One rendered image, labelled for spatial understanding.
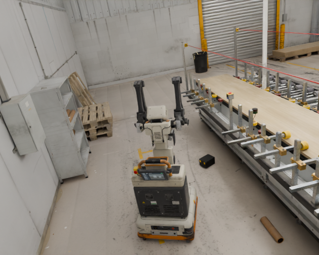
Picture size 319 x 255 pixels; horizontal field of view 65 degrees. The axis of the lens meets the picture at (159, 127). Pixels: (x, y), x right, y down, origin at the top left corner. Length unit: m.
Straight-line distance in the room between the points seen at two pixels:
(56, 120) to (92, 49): 6.38
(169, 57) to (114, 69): 2.23
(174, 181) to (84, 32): 8.25
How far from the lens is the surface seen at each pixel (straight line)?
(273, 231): 3.02
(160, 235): 2.94
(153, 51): 10.24
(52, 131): 4.09
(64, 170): 4.38
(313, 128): 3.17
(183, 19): 10.43
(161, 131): 2.63
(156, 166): 2.53
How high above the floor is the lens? 2.27
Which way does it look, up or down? 24 degrees down
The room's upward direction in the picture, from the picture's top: 10 degrees counter-clockwise
